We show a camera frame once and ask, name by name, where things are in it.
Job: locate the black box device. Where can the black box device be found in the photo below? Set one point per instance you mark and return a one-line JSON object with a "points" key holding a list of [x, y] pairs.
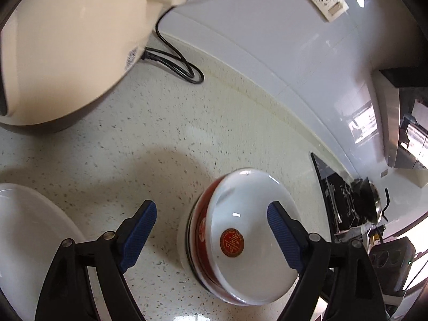
{"points": [[391, 264]]}

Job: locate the white wall socket panel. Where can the white wall socket panel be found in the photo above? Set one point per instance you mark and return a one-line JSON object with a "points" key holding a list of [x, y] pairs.
{"points": [[329, 1]]}

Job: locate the black glass stove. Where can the black glass stove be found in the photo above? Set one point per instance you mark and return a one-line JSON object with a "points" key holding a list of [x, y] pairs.
{"points": [[322, 174]]}

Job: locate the red and white bowl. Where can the red and white bowl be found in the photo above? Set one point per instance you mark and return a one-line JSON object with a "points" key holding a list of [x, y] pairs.
{"points": [[250, 207]]}

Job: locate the range hood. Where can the range hood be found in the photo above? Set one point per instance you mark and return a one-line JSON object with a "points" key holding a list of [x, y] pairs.
{"points": [[391, 113]]}

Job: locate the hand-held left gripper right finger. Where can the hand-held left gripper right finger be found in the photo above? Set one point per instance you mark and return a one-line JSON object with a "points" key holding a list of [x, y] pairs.
{"points": [[284, 237]]}

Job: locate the cream rice cooker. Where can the cream rice cooker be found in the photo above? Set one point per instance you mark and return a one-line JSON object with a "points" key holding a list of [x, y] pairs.
{"points": [[67, 40]]}

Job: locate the large white pink flower plate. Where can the large white pink flower plate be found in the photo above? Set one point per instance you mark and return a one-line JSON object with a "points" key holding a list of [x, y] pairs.
{"points": [[30, 240]]}

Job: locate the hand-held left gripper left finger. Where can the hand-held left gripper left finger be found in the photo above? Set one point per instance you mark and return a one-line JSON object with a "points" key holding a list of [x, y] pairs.
{"points": [[138, 234]]}

